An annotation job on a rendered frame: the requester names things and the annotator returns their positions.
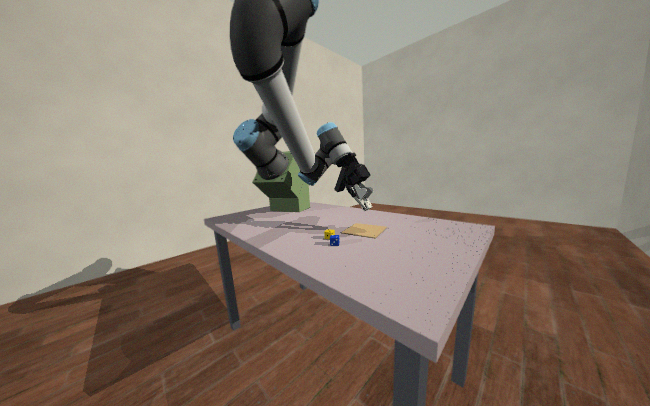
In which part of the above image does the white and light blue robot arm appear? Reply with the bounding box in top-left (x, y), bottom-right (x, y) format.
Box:
top-left (230, 0), bottom-right (352, 186)

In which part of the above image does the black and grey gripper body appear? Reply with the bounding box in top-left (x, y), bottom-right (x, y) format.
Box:
top-left (336, 153), bottom-right (370, 187)

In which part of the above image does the tan flat mat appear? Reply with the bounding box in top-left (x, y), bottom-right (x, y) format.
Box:
top-left (341, 223), bottom-right (387, 238)

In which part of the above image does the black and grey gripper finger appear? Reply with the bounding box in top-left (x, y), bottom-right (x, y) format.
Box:
top-left (358, 183), bottom-right (373, 202)
top-left (344, 181), bottom-right (367, 209)

